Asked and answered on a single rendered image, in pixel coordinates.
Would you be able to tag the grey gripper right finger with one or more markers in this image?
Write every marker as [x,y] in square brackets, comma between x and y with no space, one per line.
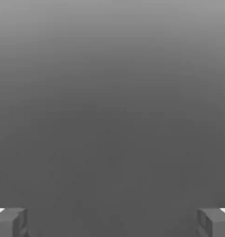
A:
[217,224]

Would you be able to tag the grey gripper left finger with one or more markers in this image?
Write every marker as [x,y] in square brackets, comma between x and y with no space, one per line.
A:
[7,224]

